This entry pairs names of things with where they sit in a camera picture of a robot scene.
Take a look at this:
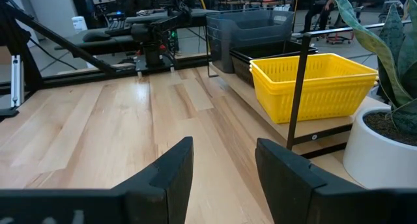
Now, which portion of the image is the wooden shelf black metal frame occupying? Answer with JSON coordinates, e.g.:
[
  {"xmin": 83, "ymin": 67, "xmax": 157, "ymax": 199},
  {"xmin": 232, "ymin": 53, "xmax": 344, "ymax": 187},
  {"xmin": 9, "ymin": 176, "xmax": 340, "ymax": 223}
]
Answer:
[{"xmin": 205, "ymin": 7, "xmax": 417, "ymax": 160}]

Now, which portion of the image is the black computer mouse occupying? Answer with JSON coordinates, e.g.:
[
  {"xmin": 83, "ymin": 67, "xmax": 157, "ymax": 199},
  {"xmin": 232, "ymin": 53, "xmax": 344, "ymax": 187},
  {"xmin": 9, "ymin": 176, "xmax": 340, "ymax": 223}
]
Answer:
[{"xmin": 82, "ymin": 31, "xmax": 111, "ymax": 43}]

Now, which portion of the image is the yellow plastic basket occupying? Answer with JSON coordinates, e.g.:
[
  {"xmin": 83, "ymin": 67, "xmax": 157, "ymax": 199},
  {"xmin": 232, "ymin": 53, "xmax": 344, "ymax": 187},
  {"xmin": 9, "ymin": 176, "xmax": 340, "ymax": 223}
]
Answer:
[
  {"xmin": 249, "ymin": 53, "xmax": 379, "ymax": 83},
  {"xmin": 250, "ymin": 64, "xmax": 379, "ymax": 88},
  {"xmin": 250, "ymin": 69, "xmax": 379, "ymax": 124}
]

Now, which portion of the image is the person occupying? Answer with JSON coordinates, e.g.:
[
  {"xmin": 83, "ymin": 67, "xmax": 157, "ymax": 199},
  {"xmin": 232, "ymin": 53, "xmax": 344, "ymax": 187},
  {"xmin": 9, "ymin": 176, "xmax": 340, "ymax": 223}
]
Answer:
[{"xmin": 304, "ymin": 0, "xmax": 338, "ymax": 33}]

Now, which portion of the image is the green plant in white pot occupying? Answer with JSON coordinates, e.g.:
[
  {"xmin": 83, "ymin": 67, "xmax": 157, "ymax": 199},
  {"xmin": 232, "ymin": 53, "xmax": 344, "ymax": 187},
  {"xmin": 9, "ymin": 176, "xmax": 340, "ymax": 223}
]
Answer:
[{"xmin": 328, "ymin": 0, "xmax": 417, "ymax": 189}]

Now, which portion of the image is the grey translucent plastic basket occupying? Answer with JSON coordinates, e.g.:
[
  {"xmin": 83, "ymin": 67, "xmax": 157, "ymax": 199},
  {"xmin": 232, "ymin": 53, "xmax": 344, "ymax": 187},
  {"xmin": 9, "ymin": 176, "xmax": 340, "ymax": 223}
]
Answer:
[
  {"xmin": 206, "ymin": 9, "xmax": 295, "ymax": 74},
  {"xmin": 207, "ymin": 10, "xmax": 295, "ymax": 52},
  {"xmin": 207, "ymin": 9, "xmax": 295, "ymax": 46}
]

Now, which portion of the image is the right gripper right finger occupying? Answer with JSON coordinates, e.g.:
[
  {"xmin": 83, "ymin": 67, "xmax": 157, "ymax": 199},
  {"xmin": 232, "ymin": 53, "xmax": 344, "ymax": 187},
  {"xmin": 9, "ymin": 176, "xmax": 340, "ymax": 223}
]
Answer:
[{"xmin": 255, "ymin": 138, "xmax": 371, "ymax": 224}]

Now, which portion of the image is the white container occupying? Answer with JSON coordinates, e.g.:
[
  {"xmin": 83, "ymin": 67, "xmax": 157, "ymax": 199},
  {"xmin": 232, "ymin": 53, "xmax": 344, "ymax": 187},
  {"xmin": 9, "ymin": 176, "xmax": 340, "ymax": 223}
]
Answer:
[{"xmin": 71, "ymin": 15, "xmax": 88, "ymax": 35}]

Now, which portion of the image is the black plastic basket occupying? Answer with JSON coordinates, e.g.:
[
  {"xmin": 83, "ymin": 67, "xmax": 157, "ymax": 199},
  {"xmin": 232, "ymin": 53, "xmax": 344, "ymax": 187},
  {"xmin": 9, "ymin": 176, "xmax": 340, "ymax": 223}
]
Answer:
[
  {"xmin": 229, "ymin": 41, "xmax": 319, "ymax": 88},
  {"xmin": 229, "ymin": 41, "xmax": 319, "ymax": 62},
  {"xmin": 229, "ymin": 41, "xmax": 319, "ymax": 65}
]

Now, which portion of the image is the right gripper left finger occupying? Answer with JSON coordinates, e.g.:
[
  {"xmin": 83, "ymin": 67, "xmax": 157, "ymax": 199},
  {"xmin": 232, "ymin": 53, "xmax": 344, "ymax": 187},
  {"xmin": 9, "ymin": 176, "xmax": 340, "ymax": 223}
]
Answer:
[{"xmin": 110, "ymin": 136, "xmax": 195, "ymax": 224}]

